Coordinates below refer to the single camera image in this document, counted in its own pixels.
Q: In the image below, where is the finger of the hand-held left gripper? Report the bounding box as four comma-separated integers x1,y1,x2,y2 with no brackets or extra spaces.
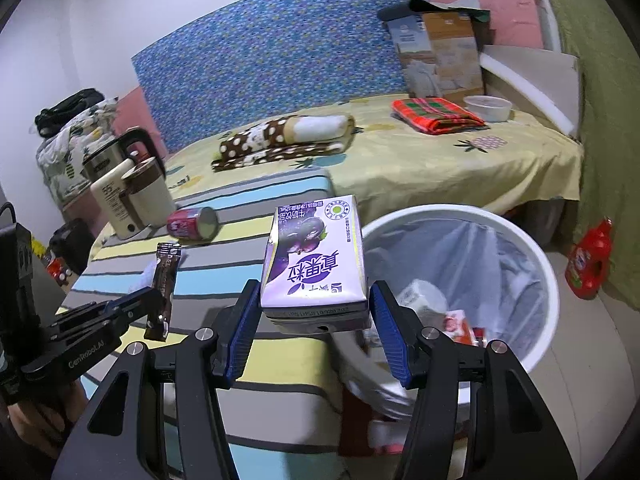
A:
52,300,123,328
50,286,165,348

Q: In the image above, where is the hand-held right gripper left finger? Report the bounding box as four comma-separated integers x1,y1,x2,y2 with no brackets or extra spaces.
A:
50,280,263,480

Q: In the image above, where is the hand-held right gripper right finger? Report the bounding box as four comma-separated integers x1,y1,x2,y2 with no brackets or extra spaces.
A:
369,280,578,480

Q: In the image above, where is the brown sachet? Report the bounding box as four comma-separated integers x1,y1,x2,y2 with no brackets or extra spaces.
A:
143,242,183,343

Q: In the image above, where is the purple milk carton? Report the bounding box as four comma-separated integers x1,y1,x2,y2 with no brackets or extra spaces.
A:
259,194,373,336

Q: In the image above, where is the white trash bin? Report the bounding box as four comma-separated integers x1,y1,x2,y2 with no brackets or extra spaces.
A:
340,204,560,421

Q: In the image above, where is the person's left hand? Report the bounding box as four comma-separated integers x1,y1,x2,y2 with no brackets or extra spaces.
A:
5,380,81,461

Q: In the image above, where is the small red toy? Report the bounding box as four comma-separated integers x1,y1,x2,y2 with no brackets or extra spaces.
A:
47,259,73,286

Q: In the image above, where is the dark red drink can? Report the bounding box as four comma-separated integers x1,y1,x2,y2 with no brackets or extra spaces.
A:
166,206,219,240

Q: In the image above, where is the pink cabinet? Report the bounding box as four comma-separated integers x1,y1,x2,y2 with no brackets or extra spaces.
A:
60,195,108,226

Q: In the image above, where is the cream cup with brown lid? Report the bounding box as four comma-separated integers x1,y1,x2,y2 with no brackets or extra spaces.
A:
122,156,177,228

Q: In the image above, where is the clear plastic bin liner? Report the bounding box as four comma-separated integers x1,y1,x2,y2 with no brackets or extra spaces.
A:
350,210,551,411

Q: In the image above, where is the pineapple print quilt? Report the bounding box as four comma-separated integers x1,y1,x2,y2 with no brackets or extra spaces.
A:
35,97,121,201

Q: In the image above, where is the stainless steel kettle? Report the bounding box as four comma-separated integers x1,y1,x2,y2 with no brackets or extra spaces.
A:
81,127,158,186

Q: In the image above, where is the yellow bed sheet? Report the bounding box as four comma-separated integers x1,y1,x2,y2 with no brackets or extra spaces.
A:
162,95,586,221

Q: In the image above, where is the black bag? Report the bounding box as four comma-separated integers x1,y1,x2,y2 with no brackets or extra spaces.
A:
34,88,103,131

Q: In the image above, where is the brown polka dot blanket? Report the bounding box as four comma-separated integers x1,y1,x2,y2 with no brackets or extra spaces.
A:
211,112,357,173

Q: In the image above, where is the red detergent bottle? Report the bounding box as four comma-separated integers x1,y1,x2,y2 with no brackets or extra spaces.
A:
565,217,615,301

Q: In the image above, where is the red plaid cloth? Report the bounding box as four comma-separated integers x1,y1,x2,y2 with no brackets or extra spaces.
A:
391,97,488,136

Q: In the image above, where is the white bowl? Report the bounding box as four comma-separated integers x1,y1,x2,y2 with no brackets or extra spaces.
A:
462,94,513,123

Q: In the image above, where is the blue patterned mattress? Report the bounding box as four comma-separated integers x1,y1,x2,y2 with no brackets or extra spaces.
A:
131,0,431,153

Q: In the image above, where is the cardboard box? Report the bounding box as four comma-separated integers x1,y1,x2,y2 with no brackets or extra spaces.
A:
377,0,493,101

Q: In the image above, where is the white board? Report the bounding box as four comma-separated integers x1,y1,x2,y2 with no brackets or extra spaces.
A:
480,44,583,141

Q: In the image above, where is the green cloth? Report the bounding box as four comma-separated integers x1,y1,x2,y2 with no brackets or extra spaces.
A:
520,0,640,281

